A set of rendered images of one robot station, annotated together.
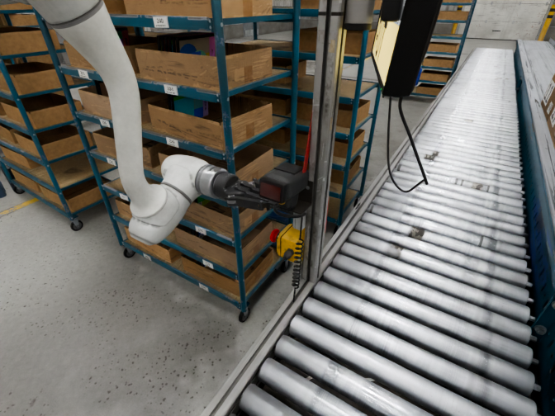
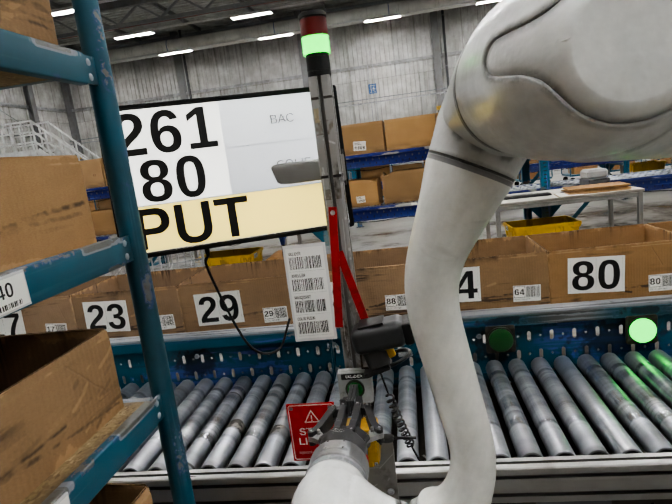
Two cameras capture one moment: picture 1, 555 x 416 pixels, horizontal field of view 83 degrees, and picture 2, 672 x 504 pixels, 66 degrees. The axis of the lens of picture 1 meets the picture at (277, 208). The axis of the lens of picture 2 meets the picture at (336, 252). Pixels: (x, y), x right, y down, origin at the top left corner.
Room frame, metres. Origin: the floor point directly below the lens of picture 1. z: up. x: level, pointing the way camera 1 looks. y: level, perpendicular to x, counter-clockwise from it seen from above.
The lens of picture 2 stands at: (1.02, 0.83, 1.40)
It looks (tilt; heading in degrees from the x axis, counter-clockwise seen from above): 10 degrees down; 247
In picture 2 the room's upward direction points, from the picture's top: 7 degrees counter-clockwise
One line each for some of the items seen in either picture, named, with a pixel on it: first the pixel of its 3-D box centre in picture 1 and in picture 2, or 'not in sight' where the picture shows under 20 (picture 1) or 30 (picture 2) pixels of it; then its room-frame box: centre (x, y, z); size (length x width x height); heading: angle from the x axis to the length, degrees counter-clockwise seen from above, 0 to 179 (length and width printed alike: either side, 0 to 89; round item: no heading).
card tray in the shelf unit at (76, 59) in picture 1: (125, 52); not in sight; (1.52, 0.67, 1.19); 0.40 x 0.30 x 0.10; 58
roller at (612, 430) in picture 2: not in sight; (590, 402); (0.02, -0.04, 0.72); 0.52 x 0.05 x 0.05; 58
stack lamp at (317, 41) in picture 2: not in sight; (314, 37); (0.62, -0.09, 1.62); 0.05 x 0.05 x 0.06
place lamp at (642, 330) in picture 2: not in sight; (643, 330); (-0.30, -0.13, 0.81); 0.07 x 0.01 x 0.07; 148
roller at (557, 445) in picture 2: not in sight; (536, 405); (0.13, -0.11, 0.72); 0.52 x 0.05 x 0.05; 58
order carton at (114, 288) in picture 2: not in sight; (147, 302); (0.95, -1.15, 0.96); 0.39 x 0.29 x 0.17; 148
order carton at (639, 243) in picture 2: not in sight; (600, 262); (-0.38, -0.33, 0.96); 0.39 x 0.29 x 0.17; 148
